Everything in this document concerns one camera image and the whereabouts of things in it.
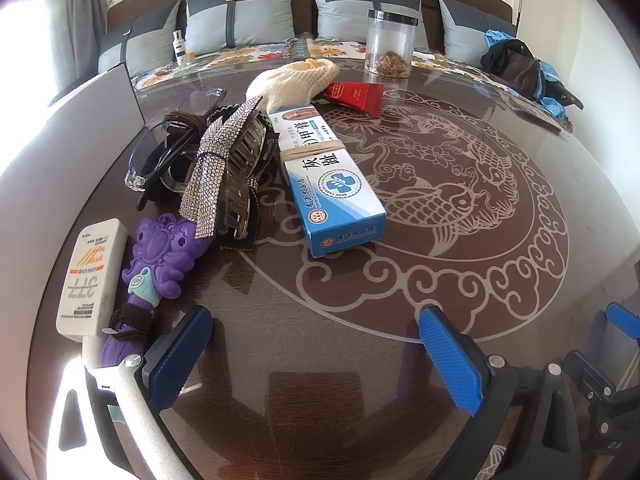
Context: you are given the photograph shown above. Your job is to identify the grey flat panel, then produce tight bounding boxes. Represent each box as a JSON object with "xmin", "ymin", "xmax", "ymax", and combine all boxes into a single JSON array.
[{"xmin": 47, "ymin": 61, "xmax": 146, "ymax": 133}]

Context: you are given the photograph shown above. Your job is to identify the floral blanket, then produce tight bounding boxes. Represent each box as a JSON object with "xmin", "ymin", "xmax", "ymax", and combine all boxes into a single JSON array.
[{"xmin": 132, "ymin": 37, "xmax": 576, "ymax": 131}]

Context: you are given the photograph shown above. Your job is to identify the grey curtain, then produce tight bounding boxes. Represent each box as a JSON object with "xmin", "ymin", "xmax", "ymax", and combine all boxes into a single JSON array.
[{"xmin": 37, "ymin": 0, "xmax": 108, "ymax": 106}]

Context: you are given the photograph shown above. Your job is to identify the rimless eyeglasses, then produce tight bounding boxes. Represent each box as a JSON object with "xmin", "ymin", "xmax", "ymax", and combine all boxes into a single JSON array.
[{"xmin": 175, "ymin": 87, "xmax": 227, "ymax": 121}]

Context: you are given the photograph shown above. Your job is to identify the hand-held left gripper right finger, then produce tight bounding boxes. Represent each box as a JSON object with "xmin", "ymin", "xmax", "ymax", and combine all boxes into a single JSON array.
[{"xmin": 417, "ymin": 305, "xmax": 583, "ymax": 480}]

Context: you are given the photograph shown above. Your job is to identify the blue white medicine box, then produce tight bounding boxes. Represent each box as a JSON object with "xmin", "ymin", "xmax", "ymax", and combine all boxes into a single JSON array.
[{"xmin": 267, "ymin": 105, "xmax": 388, "ymax": 260}]

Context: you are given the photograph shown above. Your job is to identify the red box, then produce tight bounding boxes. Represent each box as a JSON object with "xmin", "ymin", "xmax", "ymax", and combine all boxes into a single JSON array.
[{"xmin": 322, "ymin": 81, "xmax": 385, "ymax": 120}]

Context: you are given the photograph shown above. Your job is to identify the clear jar with black lid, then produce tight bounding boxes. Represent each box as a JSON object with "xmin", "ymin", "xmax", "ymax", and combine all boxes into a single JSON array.
[{"xmin": 364, "ymin": 9, "xmax": 420, "ymax": 78}]

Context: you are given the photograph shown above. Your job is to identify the white sunscreen tube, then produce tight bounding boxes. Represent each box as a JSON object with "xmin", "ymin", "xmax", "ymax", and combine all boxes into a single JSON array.
[{"xmin": 55, "ymin": 218, "xmax": 130, "ymax": 368}]

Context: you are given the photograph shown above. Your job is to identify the dark bag with blue cloth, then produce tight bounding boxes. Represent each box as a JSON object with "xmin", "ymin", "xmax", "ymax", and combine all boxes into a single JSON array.
[{"xmin": 484, "ymin": 29, "xmax": 573, "ymax": 123}]

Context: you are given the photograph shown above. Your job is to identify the grey blue pillow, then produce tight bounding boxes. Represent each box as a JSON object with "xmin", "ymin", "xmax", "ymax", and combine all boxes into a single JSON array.
[
  {"xmin": 185, "ymin": 0, "xmax": 298, "ymax": 57},
  {"xmin": 97, "ymin": 0, "xmax": 182, "ymax": 75},
  {"xmin": 307, "ymin": 0, "xmax": 431, "ymax": 53},
  {"xmin": 437, "ymin": 0, "xmax": 518, "ymax": 68}
]

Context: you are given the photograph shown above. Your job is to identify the purple hand mirror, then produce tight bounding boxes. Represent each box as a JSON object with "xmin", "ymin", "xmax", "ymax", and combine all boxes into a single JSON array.
[{"xmin": 100, "ymin": 213, "xmax": 213, "ymax": 368}]

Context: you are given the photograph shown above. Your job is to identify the clear safety glasses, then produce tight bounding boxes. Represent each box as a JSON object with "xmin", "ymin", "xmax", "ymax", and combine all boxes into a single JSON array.
[{"xmin": 124, "ymin": 120, "xmax": 201, "ymax": 196}]

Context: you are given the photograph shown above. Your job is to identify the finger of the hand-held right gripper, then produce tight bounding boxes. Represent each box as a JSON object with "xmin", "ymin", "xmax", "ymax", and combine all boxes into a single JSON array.
[
  {"xmin": 590, "ymin": 301, "xmax": 640, "ymax": 358},
  {"xmin": 562, "ymin": 350, "xmax": 631, "ymax": 411}
]

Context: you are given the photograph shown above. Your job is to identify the tan rubber band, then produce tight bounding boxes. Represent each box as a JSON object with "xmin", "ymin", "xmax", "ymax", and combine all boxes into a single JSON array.
[{"xmin": 279, "ymin": 139, "xmax": 346, "ymax": 157}]

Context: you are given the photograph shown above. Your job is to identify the black sunglasses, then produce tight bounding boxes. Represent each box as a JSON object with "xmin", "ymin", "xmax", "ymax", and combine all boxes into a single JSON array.
[{"xmin": 135, "ymin": 125, "xmax": 206, "ymax": 211}]

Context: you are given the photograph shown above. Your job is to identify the rhinestone bow hair clip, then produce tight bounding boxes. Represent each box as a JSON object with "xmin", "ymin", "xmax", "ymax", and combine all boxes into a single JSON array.
[{"xmin": 180, "ymin": 95, "xmax": 263, "ymax": 238}]

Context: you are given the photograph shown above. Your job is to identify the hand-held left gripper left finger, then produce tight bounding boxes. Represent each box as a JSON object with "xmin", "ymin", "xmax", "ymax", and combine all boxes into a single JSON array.
[{"xmin": 60, "ymin": 305, "xmax": 213, "ymax": 480}]

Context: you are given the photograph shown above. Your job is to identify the brown hair tie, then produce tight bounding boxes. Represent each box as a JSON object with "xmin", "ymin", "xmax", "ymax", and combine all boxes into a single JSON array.
[
  {"xmin": 165, "ymin": 111, "xmax": 208, "ymax": 133},
  {"xmin": 109, "ymin": 305, "xmax": 157, "ymax": 336}
]

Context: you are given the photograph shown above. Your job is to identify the black bag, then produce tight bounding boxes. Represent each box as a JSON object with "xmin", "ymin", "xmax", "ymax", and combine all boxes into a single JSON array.
[{"xmin": 480, "ymin": 39, "xmax": 585, "ymax": 110}]

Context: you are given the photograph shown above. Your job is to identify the cream knit pouch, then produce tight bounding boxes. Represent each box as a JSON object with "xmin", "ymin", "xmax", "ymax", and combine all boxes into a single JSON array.
[{"xmin": 245, "ymin": 58, "xmax": 341, "ymax": 116}]

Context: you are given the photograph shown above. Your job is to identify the brown patterned glass desktop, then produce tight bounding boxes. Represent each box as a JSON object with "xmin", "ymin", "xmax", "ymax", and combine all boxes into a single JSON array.
[{"xmin": 25, "ymin": 55, "xmax": 640, "ymax": 480}]

